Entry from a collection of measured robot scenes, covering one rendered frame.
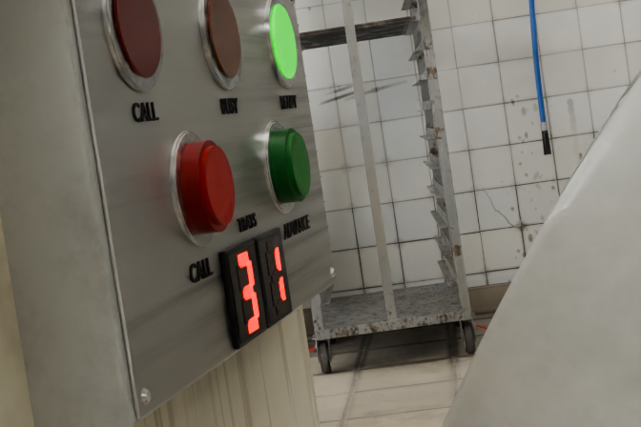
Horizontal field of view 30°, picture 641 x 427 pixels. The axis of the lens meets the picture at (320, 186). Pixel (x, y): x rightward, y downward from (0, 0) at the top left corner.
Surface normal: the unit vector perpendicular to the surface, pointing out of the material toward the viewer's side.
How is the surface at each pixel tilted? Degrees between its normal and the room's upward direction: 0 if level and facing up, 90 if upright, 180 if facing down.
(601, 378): 113
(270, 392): 90
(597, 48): 90
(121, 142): 90
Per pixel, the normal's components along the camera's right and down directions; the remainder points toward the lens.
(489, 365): -0.30, 0.49
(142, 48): 0.96, -0.13
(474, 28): -0.09, 0.07
